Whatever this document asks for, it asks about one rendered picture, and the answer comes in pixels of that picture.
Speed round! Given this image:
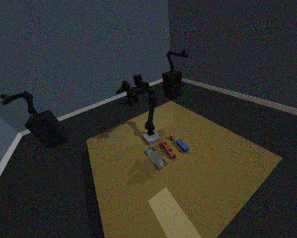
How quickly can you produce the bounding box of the red tapered block with square sockets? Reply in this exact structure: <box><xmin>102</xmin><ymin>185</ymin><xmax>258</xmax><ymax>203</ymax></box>
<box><xmin>162</xmin><ymin>141</ymin><xmax>176</xmax><ymax>160</ymax></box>

